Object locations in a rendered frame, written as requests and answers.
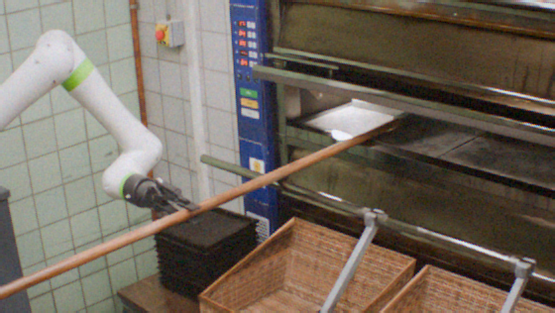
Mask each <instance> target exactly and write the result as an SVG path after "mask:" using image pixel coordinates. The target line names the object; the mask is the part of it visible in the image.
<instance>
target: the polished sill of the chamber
mask: <svg viewBox="0 0 555 313"><path fill-rule="evenodd" d="M285 128H286V129H287V135H288V136H291V137H295V138H298V139H301V140H302V141H305V142H309V143H313V144H316V145H320V146H323V147H327V148H329V147H331V146H333V145H336V144H339V143H341V142H344V141H346V140H348V139H351V137H353V136H354V135H350V134H346V133H342V132H337V131H333V130H330V129H326V128H322V127H318V126H314V125H309V124H305V123H301V122H295V123H292V124H289V125H287V126H285ZM344 152H346V153H349V154H353V155H357V156H360V157H366V158H370V159H373V160H377V161H381V162H384V163H388V164H391V165H395V167H397V166H398V168H402V169H406V170H409V171H413V172H416V173H420V174H423V175H426V174H427V176H429V175H430V176H433V177H437V178H440V179H444V180H448V181H450V182H454V183H457V184H461V185H464V186H467V187H471V188H474V189H477V190H480V191H484V192H487V193H490V194H493V195H496V196H499V197H502V198H504V197H506V198H508V199H512V200H515V201H518V202H522V203H524V204H528V205H530V206H534V207H537V208H544V209H546V210H550V211H553V212H555V190H552V189H549V188H546V187H542V186H539V185H535V184H532V183H528V182H525V181H518V180H515V179H511V178H508V177H504V176H500V175H498V174H494V173H490V172H487V171H483V170H479V169H476V168H472V167H469V166H466V165H462V164H458V163H455V162H452V161H448V160H445V159H441V158H437V157H433V156H427V155H423V154H419V153H416V152H412V151H408V150H404V149H400V148H396V147H392V146H389V145H385V144H381V143H377V142H373V141H369V140H367V141H365V142H363V143H361V144H358V145H356V146H354V147H352V148H349V149H347V150H345V151H344Z"/></svg>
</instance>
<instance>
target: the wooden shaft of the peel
mask: <svg viewBox="0 0 555 313"><path fill-rule="evenodd" d="M398 125H399V120H398V119H397V118H394V119H391V120H389V121H387V122H384V123H382V124H380V125H377V126H375V127H373V128H371V129H369V130H367V131H364V132H362V133H360V134H357V135H355V136H353V137H351V139H348V140H346V141H344V142H341V143H339V144H336V145H333V146H331V147H329V148H326V149H324V150H322V151H319V152H317V153H315V154H312V155H309V156H305V157H303V158H301V159H298V160H296V161H295V162H294V163H291V164H289V165H286V166H283V167H281V168H279V169H276V170H274V171H272V172H269V173H267V174H265V175H261V176H259V177H257V178H254V179H252V180H250V181H247V182H245V183H243V185H241V186H237V187H235V188H233V189H230V190H228V191H226V192H223V193H221V194H219V195H216V196H214V197H212V198H209V199H206V200H204V201H201V202H199V203H197V205H199V206H200V207H201V208H200V209H198V210H196V211H193V212H191V211H189V210H186V209H183V210H180V211H178V212H176V213H173V214H171V215H169V216H166V217H164V218H162V219H160V220H158V221H156V222H153V223H152V224H150V225H147V226H146V225H145V226H143V227H141V228H138V229H136V230H134V231H131V232H129V233H127V234H125V235H123V236H121V237H118V238H116V239H114V240H111V241H108V242H105V243H103V244H101V245H98V246H96V247H95V248H92V249H90V250H88V251H83V252H82V253H79V254H77V255H75V256H73V257H71V258H69V259H66V260H63V261H59V262H57V263H55V264H53V265H51V266H47V267H45V268H43V269H40V270H39V271H37V272H34V273H31V274H28V275H26V276H25V277H22V278H20V279H18V280H17V279H16V280H14V281H12V282H10V283H8V284H6V285H4V286H3V285H2V286H0V300H3V299H5V298H8V297H9V296H11V295H13V294H17V293H19V292H22V291H23V290H25V289H27V288H29V289H30V288H31V287H33V286H35V285H37V284H39V283H41V282H45V281H47V280H49V279H51V278H53V277H55V276H59V275H61V274H63V273H65V272H67V271H69V270H71V269H76V268H78V267H79V266H81V265H84V264H86V263H88V262H89V261H95V260H97V259H100V258H101V257H103V256H105V255H108V254H110V253H112V252H116V251H118V250H120V249H122V248H125V247H127V246H129V245H132V244H133V243H135V242H137V241H140V240H142V239H145V238H148V237H150V236H152V235H154V234H157V233H159V232H161V231H163V230H165V229H167V228H169V227H171V226H174V225H176V224H178V223H180V222H183V221H185V220H187V219H190V218H192V217H194V216H196V215H199V214H202V213H204V212H206V211H209V210H211V209H213V208H215V207H218V206H220V205H222V204H224V203H227V202H229V201H231V200H233V199H236V198H238V197H241V196H243V195H246V194H248V193H250V192H252V191H255V190H257V189H259V188H262V187H265V186H267V185H269V184H272V182H274V181H276V180H278V179H281V178H283V177H285V176H288V175H291V174H293V173H295V172H297V171H300V170H302V169H304V168H306V167H309V166H312V165H314V164H316V163H319V162H320V161H321V160H323V159H326V158H328V157H331V156H334V155H336V154H339V153H340V152H343V151H345V150H347V149H349V148H352V147H354V146H356V145H358V144H361V143H363V142H365V141H367V140H370V139H372V138H374V137H376V136H379V135H380V134H381V133H383V132H386V131H388V130H390V129H392V128H395V127H397V126H398Z"/></svg>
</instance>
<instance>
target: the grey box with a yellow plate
mask: <svg viewBox="0 0 555 313"><path fill-rule="evenodd" d="M155 24H156V32H157V31H160V30H162V31H163V32H164V33H165V34H164V37H163V38H162V39H161V40H157V39H156V41H157V45H159V46H164V47H169V48H173V47H177V46H181V45H184V39H183V21H182V20H177V19H171V20H170V21H167V20H161V21H156V22H155ZM164 27H167V31H166V30H165V29H164Z"/></svg>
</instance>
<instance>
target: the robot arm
mask: <svg viewBox="0 0 555 313"><path fill-rule="evenodd" d="M59 85H60V86H61V87H62V88H63V89H64V90H65V91H68V92H67V93H68V94H69V95H70V96H71V97H72V98H74V99H75V100H76V101H77V102H78V103H79V104H80V105H81V106H83V107H84V108H85V109H86V110H87V111H88V112H89V113H90V114H91V115H92V116H93V117H94V118H95V119H96V120H97V121H98V122H99V123H100V124H101V125H102V127H103V128H104V129H105V130H106V131H107V132H108V133H109V134H110V135H111V136H112V137H113V138H114V140H115V141H116V142H117V143H119V145H120V146H121V148H122V150H123V152H122V153H121V155H120V156H119V157H118V158H117V159H116V160H115V161H114V162H113V163H112V164H111V165H110V166H108V167H107V168H106V169H105V171H104V172H103V174H102V185H103V188H104V190H105V192H106V195H107V196H109V197H110V198H112V199H115V200H124V201H127V202H129V203H131V204H134V205H136V206H137V207H140V208H145V207H147V208H150V209H155V211H156V212H157V213H159V215H160V218H159V220H160V219H162V218H164V217H166V216H169V215H171V214H173V213H176V212H178V210H177V209H175V208H174V207H172V206H171V204H169V203H168V202H167V201H170V202H175V203H176V206H178V207H181V208H184V209H186V210H189V211H191V212H193V211H196V210H198V209H200V208H201V207H200V206H199V205H197V204H194V203H191V202H190V200H189V199H186V198H184V197H183V196H181V192H182V190H181V189H180V188H178V187H176V186H174V185H172V184H170V183H169V182H167V181H165V180H164V179H163V178H162V177H160V178H157V179H155V180H152V179H151V178H148V177H146V175H147V174H148V173H149V172H150V171H151V170H152V169H153V168H154V166H155V165H156V164H157V163H158V162H159V161H160V160H161V158H162V156H163V152H164V149H163V145H162V143H161V141H160V140H159V139H158V138H157V137H156V136H155V135H153V134H152V133H151V132H150V131H149V129H147V128H146V127H145V126H144V125H143V124H142V123H141V122H140V121H139V120H138V119H137V118H136V117H135V116H134V115H133V114H132V113H131V112H130V110H129V109H128V108H127V107H126V106H125V105H124V104H123V103H122V101H121V100H120V99H119V98H118V97H117V96H116V95H115V93H114V92H113V90H112V89H111V87H109V86H108V84H107V83H106V82H105V81H104V79H103V78H102V77H101V74H100V72H99V71H98V69H97V68H96V67H95V65H93V64H92V62H91V61H90V59H89V58H88V57H87V56H85V54H84V53H83V51H82V50H81V49H80V47H79V46H78V45H77V44H76V43H75V41H74V40H73V39H72V38H71V37H70V36H69V35H68V34H67V33H66V32H64V31H61V30H58V31H49V32H46V33H44V34H43V35H42V36H40V38H39V39H38V41H37V43H36V47H35V50H34V52H33V54H32V55H31V56H30V57H29V58H28V59H27V60H26V61H25V62H24V63H23V64H22V65H21V66H20V67H19V68H18V69H17V70H16V71H15V72H14V73H12V75H11V76H10V77H9V78H8V79H7V80H6V81H5V82H3V83H2V85H1V86H0V133H1V132H2V131H3V130H4V128H6V127H7V126H8V125H9V124H10V123H11V122H12V121H13V120H14V119H16V118H17V117H18V116H19V115H20V114H21V113H22V112H24V111H25V110H26V109H28V108H29V106H31V105H32V104H34V103H35V102H36V101H38V99H40V98H41V97H43V96H44V95H46V94H47V93H49V91H51V90H53V89H54V88H56V87H57V86H59ZM177 202H178V203H177ZM175 203H174V204H175ZM163 212H166V214H165V213H163ZM202 221H203V219H202V218H200V217H197V216H194V217H192V218H190V219H187V220H185V221H183V222H180V223H178V224H176V225H177V226H179V225H181V224H183V223H191V224H194V225H195V224H197V223H200V222H202Z"/></svg>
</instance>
